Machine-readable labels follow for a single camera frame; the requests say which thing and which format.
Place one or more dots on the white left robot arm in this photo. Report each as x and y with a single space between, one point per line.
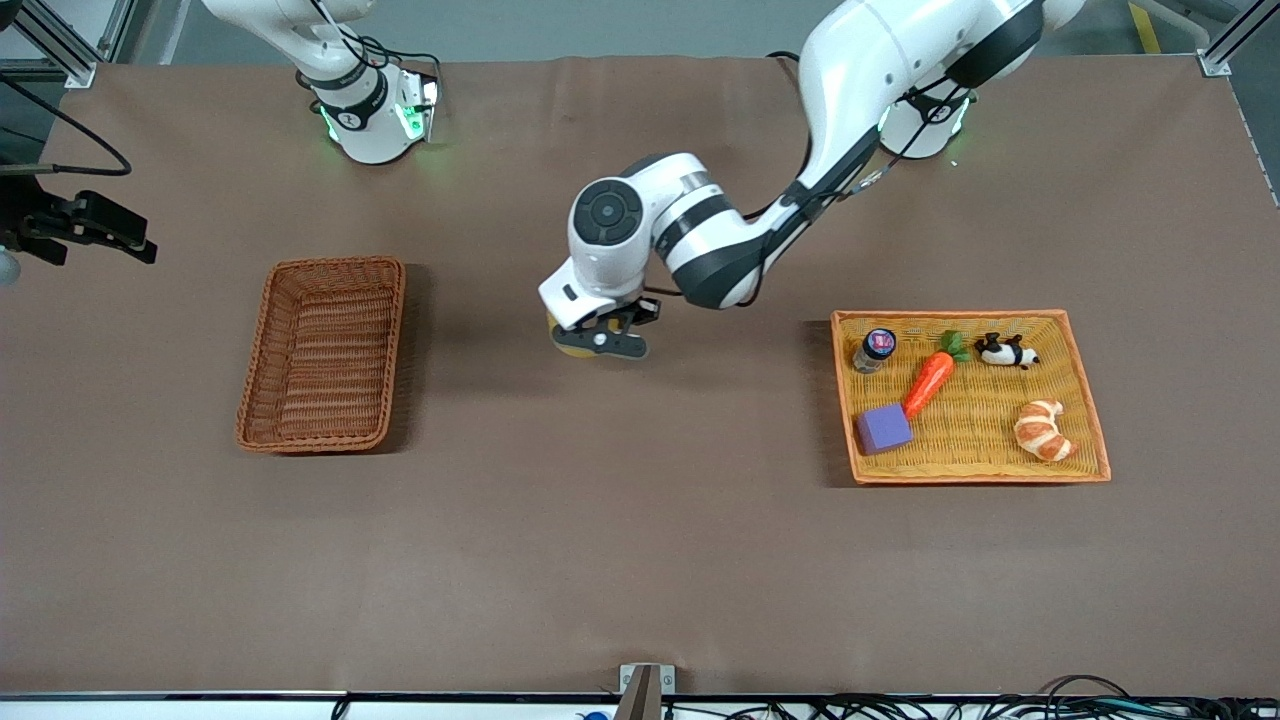
850 80

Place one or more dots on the yellow wicker basket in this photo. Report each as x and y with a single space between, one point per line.
1075 400

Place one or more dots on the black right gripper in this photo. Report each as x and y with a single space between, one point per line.
38 222

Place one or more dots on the orange toy carrot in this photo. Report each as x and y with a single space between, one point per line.
930 380

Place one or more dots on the purple cube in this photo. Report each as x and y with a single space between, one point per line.
884 430

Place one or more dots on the black white panda toy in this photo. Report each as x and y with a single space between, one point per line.
1005 352

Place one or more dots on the small bottle blue cap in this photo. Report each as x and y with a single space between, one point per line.
874 350

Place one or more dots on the toy croissant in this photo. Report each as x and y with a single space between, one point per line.
1040 430

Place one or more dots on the brown wicker basket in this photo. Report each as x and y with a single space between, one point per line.
320 360

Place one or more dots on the metal bracket with post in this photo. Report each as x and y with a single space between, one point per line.
645 695

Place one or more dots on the brown table cloth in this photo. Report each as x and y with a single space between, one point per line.
640 550

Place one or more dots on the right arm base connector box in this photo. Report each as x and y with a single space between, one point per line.
425 100

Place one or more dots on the aluminium frame profile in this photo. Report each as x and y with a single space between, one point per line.
70 50
1225 45

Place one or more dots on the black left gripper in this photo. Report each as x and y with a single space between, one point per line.
640 313

